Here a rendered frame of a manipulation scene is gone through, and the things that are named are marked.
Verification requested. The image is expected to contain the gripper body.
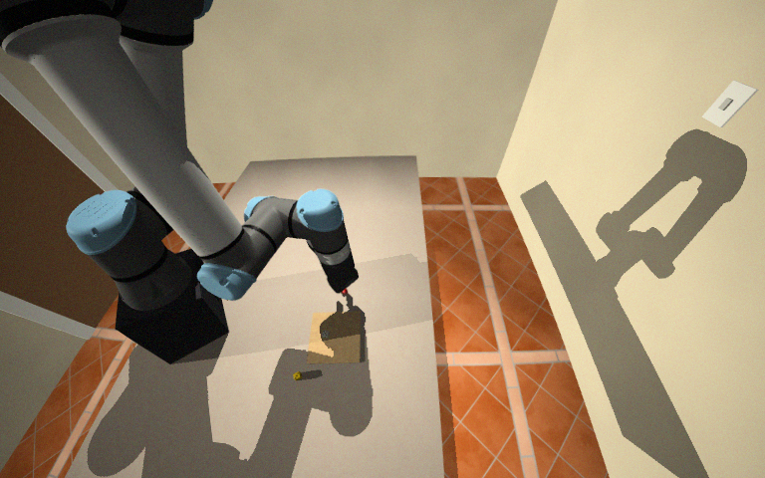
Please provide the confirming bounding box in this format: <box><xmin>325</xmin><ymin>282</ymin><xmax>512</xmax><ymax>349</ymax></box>
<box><xmin>306</xmin><ymin>238</ymin><xmax>359</xmax><ymax>294</ymax></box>

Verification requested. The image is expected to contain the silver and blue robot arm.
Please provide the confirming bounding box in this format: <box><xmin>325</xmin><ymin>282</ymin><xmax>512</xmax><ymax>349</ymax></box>
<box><xmin>0</xmin><ymin>0</ymin><xmax>348</xmax><ymax>311</ymax></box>

